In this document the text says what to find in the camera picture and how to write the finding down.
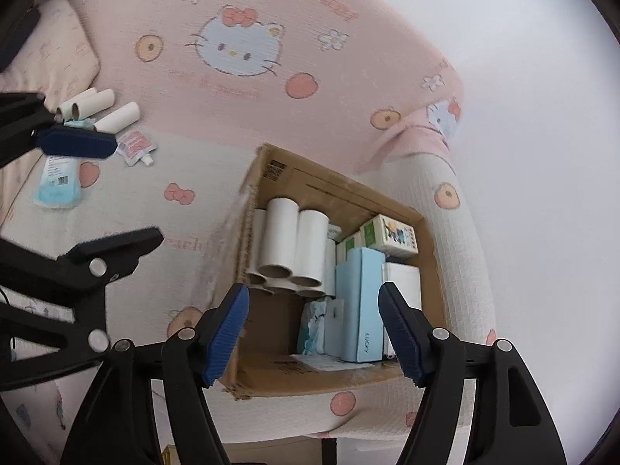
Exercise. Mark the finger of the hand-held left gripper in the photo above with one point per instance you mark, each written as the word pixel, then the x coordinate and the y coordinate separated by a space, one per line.
pixel 116 252
pixel 77 144

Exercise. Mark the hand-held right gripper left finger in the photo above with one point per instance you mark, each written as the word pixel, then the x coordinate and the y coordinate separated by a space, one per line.
pixel 227 334

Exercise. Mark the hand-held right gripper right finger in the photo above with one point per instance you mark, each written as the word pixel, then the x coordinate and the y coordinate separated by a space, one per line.
pixel 402 334

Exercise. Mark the white cardboard tube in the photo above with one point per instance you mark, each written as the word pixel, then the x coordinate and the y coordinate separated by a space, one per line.
pixel 80 100
pixel 101 99
pixel 118 116

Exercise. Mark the pile of white paper tubes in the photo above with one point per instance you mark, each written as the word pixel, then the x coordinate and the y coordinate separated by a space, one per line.
pixel 283 237

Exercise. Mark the brown cardboard box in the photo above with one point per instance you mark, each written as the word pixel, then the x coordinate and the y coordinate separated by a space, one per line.
pixel 315 184

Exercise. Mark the pink printed pillow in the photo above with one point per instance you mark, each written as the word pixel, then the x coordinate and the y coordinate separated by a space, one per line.
pixel 58 48

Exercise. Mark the light blue plastic packet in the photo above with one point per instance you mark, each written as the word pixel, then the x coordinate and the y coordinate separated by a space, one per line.
pixel 58 189

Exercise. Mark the plain white box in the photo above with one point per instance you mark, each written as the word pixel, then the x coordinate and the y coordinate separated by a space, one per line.
pixel 404 278

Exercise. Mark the pink spouted pouch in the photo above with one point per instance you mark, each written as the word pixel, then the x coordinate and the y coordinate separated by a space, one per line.
pixel 135 143

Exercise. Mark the light blue box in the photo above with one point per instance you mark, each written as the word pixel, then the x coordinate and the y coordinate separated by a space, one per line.
pixel 358 290

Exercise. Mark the white flat packet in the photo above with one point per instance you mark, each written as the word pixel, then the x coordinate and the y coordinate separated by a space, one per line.
pixel 334 324

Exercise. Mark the blue white tissue packet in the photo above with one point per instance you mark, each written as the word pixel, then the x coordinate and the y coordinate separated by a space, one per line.
pixel 312 329

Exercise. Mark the white paper sheet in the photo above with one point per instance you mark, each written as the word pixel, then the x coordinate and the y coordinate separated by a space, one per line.
pixel 315 361

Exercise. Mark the white box with cartoon print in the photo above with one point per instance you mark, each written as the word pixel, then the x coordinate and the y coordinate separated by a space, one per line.
pixel 387 237

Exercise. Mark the white and green box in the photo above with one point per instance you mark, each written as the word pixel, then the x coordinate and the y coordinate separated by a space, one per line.
pixel 348 247

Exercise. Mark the pink white printed blanket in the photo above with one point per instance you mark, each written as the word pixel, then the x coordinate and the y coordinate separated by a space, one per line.
pixel 290 34

